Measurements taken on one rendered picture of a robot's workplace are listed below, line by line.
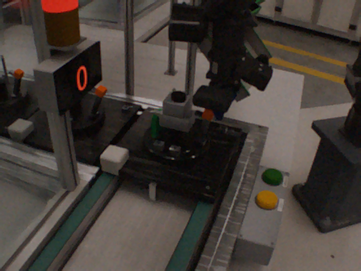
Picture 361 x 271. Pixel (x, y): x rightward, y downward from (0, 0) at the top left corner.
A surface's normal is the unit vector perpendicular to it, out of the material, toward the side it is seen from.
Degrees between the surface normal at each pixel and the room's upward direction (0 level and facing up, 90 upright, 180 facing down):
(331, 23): 90
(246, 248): 90
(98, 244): 0
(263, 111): 0
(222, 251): 0
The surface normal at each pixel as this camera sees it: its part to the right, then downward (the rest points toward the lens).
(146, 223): 0.04, -0.80
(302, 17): -0.48, 0.50
